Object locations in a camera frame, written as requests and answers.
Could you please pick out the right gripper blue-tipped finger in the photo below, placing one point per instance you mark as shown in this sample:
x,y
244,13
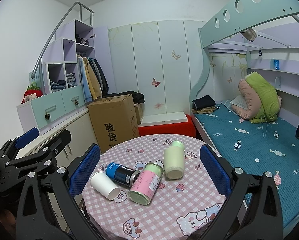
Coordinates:
x,y
11,148

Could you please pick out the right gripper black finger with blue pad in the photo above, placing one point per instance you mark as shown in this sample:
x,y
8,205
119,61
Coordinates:
x,y
252,207
35,215

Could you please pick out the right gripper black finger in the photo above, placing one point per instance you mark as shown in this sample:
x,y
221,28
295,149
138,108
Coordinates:
x,y
46,155

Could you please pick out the pink green clear cup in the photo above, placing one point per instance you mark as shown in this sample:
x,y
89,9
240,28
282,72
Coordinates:
x,y
144,188

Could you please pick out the white paper cup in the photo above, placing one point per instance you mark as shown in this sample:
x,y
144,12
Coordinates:
x,y
100,182

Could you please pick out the mint drawer cabinet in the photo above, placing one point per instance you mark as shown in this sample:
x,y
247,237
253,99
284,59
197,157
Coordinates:
x,y
48,111

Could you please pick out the white low cabinet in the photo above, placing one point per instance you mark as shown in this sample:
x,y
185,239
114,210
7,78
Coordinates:
x,y
82,136

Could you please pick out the red strawberry plush toy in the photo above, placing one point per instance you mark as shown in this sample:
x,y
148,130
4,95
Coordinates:
x,y
32,92

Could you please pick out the blue black can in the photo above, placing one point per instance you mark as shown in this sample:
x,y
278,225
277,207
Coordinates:
x,y
122,174

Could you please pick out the pink checkered tablecloth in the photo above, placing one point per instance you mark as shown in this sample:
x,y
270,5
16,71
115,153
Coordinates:
x,y
179,209

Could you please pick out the teal patterned bed mattress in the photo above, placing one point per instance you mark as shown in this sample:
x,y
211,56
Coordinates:
x,y
257,148

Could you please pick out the brown cardboard box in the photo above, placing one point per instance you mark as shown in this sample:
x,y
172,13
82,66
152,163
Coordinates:
x,y
113,120

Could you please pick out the purple stair shelf unit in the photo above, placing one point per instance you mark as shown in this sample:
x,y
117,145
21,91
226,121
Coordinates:
x,y
77,37

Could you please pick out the hanging clothes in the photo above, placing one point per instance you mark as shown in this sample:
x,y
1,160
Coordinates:
x,y
94,83

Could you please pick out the cream green bottle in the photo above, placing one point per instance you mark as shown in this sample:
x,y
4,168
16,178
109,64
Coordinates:
x,y
174,160

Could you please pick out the red storage bench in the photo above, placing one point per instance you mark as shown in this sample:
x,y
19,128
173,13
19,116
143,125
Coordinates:
x,y
183,128

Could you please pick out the green pink rolled quilt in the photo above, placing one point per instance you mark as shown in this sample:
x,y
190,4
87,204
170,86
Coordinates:
x,y
262,101

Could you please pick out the black clothes on box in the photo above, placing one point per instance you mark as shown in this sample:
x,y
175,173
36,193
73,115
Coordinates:
x,y
138,98

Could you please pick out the white pillow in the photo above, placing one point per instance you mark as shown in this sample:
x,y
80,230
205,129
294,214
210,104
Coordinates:
x,y
239,101

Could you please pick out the folded dark clothes pile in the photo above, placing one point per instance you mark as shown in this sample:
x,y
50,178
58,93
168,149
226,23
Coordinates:
x,y
203,105

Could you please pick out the white wardrobe with butterflies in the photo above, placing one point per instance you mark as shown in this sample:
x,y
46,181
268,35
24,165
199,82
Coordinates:
x,y
161,60

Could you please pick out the blue box on shelf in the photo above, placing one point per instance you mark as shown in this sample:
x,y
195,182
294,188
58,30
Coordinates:
x,y
275,64

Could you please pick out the grey metal handrail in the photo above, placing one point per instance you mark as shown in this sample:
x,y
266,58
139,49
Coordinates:
x,y
81,7

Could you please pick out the mint bunk bed frame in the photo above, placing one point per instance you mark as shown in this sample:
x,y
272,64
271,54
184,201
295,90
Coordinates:
x,y
234,44

